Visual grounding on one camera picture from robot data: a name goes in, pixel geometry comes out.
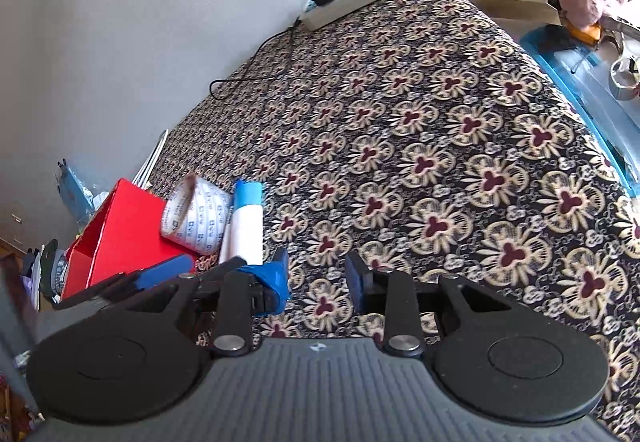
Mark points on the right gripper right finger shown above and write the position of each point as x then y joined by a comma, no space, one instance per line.
398,298

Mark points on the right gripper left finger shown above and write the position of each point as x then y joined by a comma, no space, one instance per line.
237,292

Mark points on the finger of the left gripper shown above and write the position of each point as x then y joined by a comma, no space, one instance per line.
121,286

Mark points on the white tube blue cap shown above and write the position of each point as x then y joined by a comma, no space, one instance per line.
245,229

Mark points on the printed tape roll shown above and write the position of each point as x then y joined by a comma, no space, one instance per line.
196,215

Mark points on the red cardboard box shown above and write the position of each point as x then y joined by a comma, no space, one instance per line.
122,237

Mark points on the floral patterned tablecloth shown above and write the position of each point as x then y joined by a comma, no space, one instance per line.
418,133

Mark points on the blue plastic bin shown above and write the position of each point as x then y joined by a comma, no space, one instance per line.
602,86

